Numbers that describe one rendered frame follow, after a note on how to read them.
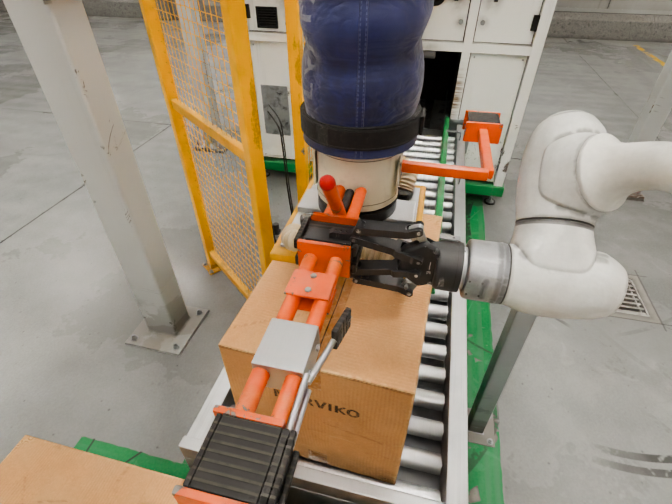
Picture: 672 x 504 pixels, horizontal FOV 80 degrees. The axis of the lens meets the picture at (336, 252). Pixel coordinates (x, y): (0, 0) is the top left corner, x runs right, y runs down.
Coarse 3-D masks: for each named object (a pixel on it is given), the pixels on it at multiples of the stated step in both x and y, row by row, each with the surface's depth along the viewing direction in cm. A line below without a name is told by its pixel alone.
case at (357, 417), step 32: (256, 288) 94; (352, 288) 94; (416, 288) 94; (256, 320) 86; (352, 320) 86; (384, 320) 86; (416, 320) 86; (224, 352) 82; (320, 352) 80; (352, 352) 80; (384, 352) 80; (416, 352) 80; (320, 384) 80; (352, 384) 76; (384, 384) 74; (416, 384) 74; (320, 416) 87; (352, 416) 84; (384, 416) 80; (320, 448) 97; (352, 448) 92; (384, 448) 88; (384, 480) 98
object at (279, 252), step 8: (312, 184) 101; (304, 192) 98; (296, 208) 92; (296, 216) 89; (304, 216) 84; (288, 224) 87; (280, 240) 83; (280, 248) 81; (272, 256) 80; (280, 256) 80; (288, 256) 79
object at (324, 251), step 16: (304, 224) 64; (320, 224) 65; (336, 224) 65; (352, 224) 65; (304, 240) 60; (320, 256) 61; (336, 256) 60; (352, 256) 60; (320, 272) 63; (352, 272) 62
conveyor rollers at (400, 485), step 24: (432, 144) 253; (432, 192) 206; (432, 312) 143; (432, 336) 137; (432, 408) 116; (408, 432) 110; (432, 432) 109; (408, 456) 103; (432, 456) 103; (360, 480) 99
